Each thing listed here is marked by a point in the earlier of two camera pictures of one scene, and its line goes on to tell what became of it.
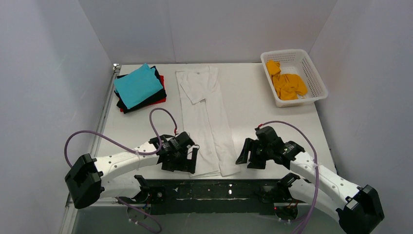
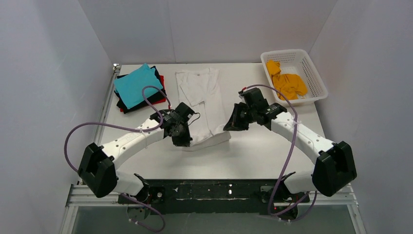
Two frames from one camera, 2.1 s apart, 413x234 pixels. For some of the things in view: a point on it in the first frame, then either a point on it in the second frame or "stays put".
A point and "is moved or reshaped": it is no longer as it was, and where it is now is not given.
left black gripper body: x=180 y=164 → x=180 y=137
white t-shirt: x=205 y=123 is moved or reshaped
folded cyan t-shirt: x=138 y=85 stays put
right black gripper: x=255 y=155 → x=241 y=115
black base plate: x=219 y=197 stays put
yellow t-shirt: x=289 y=87 stays put
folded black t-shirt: x=149 y=101 stays put
